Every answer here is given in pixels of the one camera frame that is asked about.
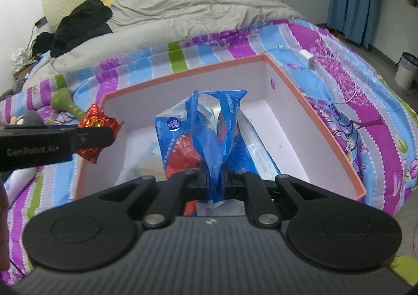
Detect striped floral bed sheet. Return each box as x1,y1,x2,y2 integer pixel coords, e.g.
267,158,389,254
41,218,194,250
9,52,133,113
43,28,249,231
0,19,418,286

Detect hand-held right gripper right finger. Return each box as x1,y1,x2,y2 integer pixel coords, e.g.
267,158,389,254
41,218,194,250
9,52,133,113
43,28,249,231
222,169,324,228

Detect grey quilt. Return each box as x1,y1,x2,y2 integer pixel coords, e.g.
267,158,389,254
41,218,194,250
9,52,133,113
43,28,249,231
24,0,308,87

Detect grey plush toy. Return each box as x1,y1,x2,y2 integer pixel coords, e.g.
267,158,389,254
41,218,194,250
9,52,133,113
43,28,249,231
10,110,45,126

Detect green massage stick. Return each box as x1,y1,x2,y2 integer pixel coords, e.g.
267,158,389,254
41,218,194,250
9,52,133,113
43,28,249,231
50,88,89,120

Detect green cloth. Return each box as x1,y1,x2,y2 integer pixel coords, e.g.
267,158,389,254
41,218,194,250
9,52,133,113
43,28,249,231
390,256,418,286

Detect black clothing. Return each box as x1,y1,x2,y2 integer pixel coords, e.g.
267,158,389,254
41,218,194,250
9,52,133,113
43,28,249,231
33,0,113,58

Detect wooden bedside table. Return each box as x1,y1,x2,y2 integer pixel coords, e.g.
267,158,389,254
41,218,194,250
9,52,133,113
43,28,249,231
12,60,40,84

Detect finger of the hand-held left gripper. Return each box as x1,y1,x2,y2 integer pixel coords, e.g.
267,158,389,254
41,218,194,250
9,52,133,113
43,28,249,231
65,126,115,155

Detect red foil wrapper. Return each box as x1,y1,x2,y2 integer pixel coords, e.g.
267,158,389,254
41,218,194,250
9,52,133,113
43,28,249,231
78,104,125,164

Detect blue plastic bag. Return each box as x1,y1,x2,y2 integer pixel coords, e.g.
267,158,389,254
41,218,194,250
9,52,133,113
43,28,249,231
154,89,253,218

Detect white cable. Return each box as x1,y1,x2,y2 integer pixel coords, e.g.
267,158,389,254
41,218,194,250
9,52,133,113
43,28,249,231
277,45,358,105

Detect white crumpled cloth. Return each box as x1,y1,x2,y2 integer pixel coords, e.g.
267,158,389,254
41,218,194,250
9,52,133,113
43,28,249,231
11,48,32,66

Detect white trash bin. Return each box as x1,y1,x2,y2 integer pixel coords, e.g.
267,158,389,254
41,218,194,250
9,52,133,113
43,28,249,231
393,52,418,90

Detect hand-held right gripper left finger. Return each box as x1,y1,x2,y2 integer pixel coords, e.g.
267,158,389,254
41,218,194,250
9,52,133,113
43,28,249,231
98,168,210,229

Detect orange-edged cardboard box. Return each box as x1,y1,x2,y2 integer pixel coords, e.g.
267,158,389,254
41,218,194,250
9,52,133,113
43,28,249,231
74,53,367,218

